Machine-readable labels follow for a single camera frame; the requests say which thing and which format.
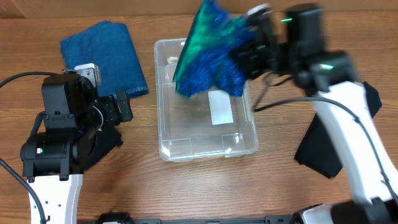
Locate sparkly blue green cloth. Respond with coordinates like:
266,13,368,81
173,0,254,98

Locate black cloth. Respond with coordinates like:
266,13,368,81
294,114,343,179
363,82,382,118
84,127,123,171

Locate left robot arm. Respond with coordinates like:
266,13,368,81
21,73,133,223

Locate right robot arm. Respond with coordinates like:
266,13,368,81
232,3,397,223

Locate blue terry towel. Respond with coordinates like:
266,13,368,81
60,21,149,98

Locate white label in bin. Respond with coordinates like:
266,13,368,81
208,90,234,125

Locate clear plastic storage bin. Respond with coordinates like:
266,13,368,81
154,38,259,162

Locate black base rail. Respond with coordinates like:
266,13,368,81
77,211,295,224

